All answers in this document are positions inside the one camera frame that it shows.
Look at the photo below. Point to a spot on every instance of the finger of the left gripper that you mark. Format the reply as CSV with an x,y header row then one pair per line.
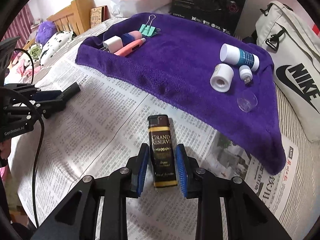
x,y
24,109
32,93

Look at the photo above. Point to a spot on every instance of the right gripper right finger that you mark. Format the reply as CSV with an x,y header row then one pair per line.
x,y
198,183

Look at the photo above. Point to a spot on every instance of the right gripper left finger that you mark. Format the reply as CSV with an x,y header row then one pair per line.
x,y
126,182

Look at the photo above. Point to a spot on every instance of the black gold Grand Reserve lighter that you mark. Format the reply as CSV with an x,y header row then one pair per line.
x,y
161,151

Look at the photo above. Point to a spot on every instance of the black rectangular lighter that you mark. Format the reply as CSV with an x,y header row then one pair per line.
x,y
71,91

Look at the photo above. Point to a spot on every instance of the left hand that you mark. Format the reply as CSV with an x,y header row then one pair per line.
x,y
5,148

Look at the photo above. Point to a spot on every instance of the white spotted pillow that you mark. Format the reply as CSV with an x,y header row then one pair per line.
x,y
56,42

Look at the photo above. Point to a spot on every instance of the purple plush toy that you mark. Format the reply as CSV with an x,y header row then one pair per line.
x,y
45,31

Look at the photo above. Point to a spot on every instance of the wooden bed headboard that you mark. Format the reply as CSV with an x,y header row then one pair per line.
x,y
75,17

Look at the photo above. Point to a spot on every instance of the white USB charger plug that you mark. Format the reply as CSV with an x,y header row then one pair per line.
x,y
112,44

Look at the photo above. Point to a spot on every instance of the clear plastic cap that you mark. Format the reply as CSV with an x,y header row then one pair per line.
x,y
247,101

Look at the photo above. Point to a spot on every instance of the brown patterned notebook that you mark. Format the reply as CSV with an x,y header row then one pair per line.
x,y
98,15

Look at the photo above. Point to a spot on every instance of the purple towel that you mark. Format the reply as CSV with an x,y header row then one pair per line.
x,y
176,66

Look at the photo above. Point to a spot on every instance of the white green label jar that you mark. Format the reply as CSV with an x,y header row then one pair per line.
x,y
221,78

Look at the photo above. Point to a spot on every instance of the pink and blue eraser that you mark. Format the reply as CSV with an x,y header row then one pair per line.
x,y
130,37

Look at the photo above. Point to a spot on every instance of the striped bed sheet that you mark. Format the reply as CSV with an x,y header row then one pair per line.
x,y
295,154

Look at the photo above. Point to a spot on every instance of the teal binder clip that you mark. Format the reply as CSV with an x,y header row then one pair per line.
x,y
148,30

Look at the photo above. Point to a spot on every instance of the white blue cylinder bottle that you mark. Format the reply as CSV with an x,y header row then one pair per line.
x,y
237,57

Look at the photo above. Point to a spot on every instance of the grey Nike waist bag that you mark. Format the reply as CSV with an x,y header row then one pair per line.
x,y
294,49

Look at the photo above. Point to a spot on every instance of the black headset box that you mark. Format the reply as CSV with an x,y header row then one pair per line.
x,y
223,15

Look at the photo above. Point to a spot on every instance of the red paper bag white handles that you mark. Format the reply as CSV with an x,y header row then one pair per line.
x,y
316,30

